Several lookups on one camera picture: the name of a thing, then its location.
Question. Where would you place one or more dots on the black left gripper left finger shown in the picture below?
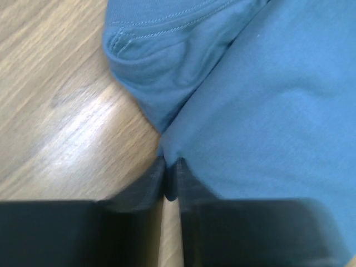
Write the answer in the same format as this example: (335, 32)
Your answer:
(123, 230)

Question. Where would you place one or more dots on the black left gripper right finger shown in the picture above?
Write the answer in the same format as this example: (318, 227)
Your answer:
(288, 232)

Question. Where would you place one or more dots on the blue-grey t-shirt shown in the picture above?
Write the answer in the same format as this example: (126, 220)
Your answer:
(258, 97)

